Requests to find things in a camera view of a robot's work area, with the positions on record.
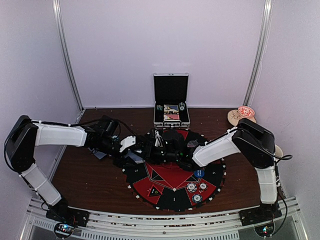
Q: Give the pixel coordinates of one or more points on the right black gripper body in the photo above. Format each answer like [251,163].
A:
[152,157]

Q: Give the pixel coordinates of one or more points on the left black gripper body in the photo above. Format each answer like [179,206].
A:
[119,160]

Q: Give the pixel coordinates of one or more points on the blue checkered card deck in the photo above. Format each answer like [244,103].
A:
[137,159]

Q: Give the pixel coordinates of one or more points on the blue chip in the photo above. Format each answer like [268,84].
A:
[197,198]

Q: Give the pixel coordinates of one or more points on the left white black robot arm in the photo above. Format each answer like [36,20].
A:
[28,135]

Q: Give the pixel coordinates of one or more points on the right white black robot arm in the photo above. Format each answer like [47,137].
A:
[192,151]

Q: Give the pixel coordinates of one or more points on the clear dealer button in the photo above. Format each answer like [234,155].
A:
[192,144]

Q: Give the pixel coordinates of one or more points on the round red black poker mat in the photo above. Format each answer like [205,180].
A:
[163,186]

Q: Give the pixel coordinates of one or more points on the blue small blind button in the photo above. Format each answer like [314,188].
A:
[199,173]

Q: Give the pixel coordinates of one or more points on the card decks in case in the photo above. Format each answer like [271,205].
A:
[170,112]

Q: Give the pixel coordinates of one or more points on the white chip stack near ten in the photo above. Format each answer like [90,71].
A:
[191,187]

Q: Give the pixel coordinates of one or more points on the aluminium poker case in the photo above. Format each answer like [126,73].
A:
[170,89]

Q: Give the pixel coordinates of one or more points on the chips in case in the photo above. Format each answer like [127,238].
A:
[182,106]

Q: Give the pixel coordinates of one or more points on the round wooden board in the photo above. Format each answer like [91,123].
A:
[234,116]

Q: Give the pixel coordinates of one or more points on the red white patterned bowl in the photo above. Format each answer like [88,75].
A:
[246,111]

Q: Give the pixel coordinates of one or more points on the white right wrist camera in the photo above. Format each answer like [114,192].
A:
[158,139]

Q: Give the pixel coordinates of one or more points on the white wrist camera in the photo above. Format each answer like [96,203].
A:
[127,142]
[158,139]

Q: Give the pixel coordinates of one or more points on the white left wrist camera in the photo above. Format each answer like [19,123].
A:
[127,142]

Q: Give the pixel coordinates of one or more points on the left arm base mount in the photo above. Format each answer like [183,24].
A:
[71,216]

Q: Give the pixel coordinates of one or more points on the aluminium front rail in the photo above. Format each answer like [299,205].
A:
[223,225]

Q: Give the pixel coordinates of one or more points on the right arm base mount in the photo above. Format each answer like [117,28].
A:
[260,214]

